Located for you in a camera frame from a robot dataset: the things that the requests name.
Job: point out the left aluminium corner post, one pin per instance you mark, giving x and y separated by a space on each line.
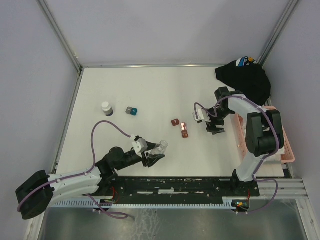
58 32

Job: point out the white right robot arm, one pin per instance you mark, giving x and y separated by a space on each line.
239 103

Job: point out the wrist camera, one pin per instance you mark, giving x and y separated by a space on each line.
139 145
200 115

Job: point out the aluminium corner post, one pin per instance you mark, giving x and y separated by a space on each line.
58 32
278 30

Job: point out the red Wed pill box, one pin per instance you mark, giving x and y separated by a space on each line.
175 122

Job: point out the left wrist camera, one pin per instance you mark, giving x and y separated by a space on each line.
139 145

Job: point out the black cloth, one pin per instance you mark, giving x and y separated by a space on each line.
247 76

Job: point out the clear pill bottle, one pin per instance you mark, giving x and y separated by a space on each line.
160 148

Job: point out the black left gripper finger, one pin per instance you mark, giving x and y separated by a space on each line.
151 146
151 159

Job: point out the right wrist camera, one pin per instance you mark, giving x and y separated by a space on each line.
200 115

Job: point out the teal pill box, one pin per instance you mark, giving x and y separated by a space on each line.
133 111

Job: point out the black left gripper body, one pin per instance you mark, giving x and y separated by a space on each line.
144 159

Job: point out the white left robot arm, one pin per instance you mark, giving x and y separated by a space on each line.
42 190

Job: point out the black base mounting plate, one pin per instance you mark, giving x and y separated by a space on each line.
214 186

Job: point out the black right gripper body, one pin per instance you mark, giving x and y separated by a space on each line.
221 113

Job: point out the white capped pill bottle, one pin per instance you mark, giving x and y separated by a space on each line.
107 109

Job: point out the pink perforated basket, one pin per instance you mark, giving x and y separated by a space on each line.
287 150

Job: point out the red Sat pill box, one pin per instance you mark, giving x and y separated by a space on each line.
184 130

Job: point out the white cloth in basket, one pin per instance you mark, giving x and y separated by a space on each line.
244 148

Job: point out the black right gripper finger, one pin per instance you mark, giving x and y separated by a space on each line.
208 129
216 131

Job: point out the grey pill box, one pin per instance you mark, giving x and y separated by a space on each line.
128 110

